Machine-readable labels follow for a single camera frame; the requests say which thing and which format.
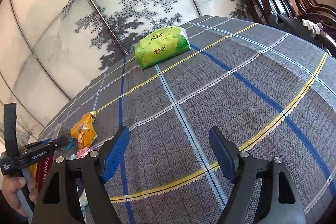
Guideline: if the ink painting folding screen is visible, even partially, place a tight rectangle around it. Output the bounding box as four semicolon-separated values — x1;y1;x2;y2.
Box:
1;0;248;145

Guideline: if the cream blue cracker packet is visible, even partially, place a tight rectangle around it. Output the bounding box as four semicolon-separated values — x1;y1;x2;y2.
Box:
79;189;88;211

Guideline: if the red toffee tin box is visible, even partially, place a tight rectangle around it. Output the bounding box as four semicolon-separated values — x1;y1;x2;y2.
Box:
35;153;54;191

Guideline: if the orange snack packet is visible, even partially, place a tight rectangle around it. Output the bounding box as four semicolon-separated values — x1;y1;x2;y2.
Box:
70;112;97;150

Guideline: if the pink white candy packet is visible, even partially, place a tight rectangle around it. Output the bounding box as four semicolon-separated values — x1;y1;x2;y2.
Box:
76;147;91;159

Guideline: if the grey plaid tablecloth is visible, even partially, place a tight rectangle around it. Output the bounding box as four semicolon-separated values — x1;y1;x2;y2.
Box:
39;16;335;223

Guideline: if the person left hand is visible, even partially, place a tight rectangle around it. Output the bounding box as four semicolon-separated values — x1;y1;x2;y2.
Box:
1;174;40;218

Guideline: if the yellow clear nut bar packet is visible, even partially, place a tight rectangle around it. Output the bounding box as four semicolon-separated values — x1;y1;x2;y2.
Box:
90;111;97;119

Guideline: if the green tissue pack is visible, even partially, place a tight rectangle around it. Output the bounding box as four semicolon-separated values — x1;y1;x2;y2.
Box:
134;26;191;70

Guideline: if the dark wooden chair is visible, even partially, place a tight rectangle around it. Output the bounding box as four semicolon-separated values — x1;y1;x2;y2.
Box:
245;0;335;57
296;0;335;18

